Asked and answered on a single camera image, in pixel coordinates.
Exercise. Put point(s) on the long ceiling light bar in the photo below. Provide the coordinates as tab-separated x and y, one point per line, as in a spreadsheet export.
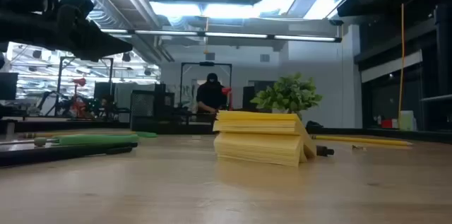
233	35

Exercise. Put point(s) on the grey wall vent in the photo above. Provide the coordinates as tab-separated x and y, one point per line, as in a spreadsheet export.
265	58

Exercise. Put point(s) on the black computer monitor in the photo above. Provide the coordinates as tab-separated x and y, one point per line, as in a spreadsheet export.
8	86

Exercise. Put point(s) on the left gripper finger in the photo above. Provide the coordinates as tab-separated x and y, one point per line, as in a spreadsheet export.
106	45

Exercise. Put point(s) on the green plant white pot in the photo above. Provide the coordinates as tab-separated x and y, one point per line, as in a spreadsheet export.
287	93

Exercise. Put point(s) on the red box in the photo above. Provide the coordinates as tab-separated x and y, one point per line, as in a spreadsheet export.
387	124

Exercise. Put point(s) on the black marker pen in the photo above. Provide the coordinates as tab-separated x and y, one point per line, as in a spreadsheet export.
323	151

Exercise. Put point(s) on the light green box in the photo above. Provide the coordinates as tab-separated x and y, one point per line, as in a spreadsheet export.
407	121

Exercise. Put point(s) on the small green eraser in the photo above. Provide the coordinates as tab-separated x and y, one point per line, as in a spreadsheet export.
146	134

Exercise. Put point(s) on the black pen with clip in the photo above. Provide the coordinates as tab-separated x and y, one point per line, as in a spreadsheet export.
53	154

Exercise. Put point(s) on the yellow pencil pink eraser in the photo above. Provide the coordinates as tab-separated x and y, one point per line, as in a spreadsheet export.
360	140

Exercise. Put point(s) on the black gantry rig frame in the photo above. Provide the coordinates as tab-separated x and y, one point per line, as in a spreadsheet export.
84	58
206	64

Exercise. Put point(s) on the yellow sticky note pad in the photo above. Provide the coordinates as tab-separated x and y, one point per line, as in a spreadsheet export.
257	146

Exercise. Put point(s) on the person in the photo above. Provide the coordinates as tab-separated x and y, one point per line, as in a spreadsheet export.
211	97

